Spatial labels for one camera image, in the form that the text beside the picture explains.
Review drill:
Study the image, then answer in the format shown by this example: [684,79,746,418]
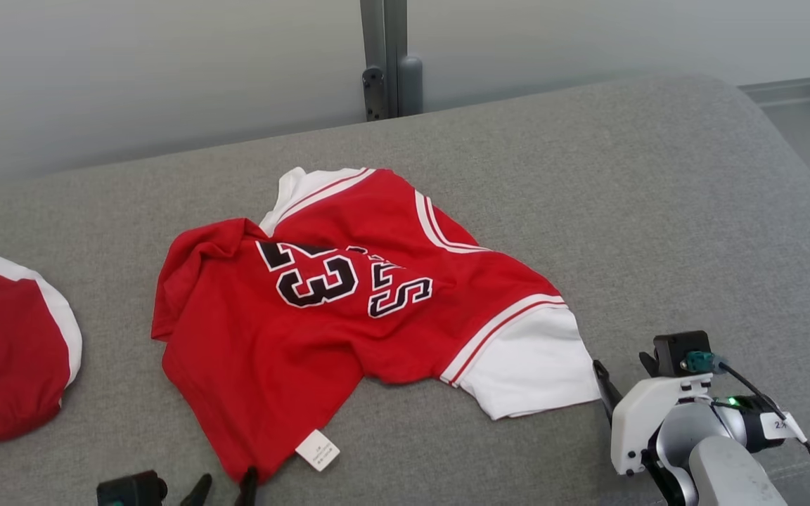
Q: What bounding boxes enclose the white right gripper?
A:
[593,360,714,476]

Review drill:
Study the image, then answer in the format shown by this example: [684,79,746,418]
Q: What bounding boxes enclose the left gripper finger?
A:
[236,466,260,506]
[179,474,213,506]

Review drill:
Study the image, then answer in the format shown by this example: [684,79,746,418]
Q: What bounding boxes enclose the red basketball jersey white sleeves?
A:
[150,167,603,486]

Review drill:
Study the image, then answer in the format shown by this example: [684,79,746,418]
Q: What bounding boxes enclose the red shorts white stripe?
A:
[0,239,84,447]

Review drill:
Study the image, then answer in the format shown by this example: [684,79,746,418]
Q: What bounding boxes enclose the grey wall skirting strip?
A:
[738,73,810,108]

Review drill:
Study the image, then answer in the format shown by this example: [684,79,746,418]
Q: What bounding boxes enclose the grey cylinder post cap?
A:
[398,55,425,117]

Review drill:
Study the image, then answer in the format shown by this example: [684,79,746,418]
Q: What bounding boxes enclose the black post bracket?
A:
[362,66,387,122]

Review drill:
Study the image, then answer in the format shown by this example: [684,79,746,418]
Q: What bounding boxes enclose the grey metal wall post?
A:
[359,0,409,120]

